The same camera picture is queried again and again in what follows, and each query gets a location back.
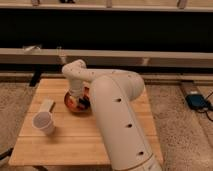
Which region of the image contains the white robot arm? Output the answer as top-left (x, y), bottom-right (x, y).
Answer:
top-left (62, 60), bottom-right (162, 171)

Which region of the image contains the black table leg bracket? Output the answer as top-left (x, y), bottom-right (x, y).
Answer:
top-left (29, 66), bottom-right (43, 87)

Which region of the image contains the white plastic cup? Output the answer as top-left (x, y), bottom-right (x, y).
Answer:
top-left (32, 111), bottom-right (55, 135)

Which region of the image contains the black cable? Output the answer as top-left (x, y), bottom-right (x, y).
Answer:
top-left (195, 91), bottom-right (213, 122)

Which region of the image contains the orange bowl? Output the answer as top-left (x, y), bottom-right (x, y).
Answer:
top-left (64, 87), bottom-right (90, 113)

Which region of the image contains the black power adapter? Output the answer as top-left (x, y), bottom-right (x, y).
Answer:
top-left (186, 94), bottom-right (207, 110)

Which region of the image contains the black eraser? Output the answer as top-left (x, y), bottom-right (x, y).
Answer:
top-left (79, 96), bottom-right (90, 107)

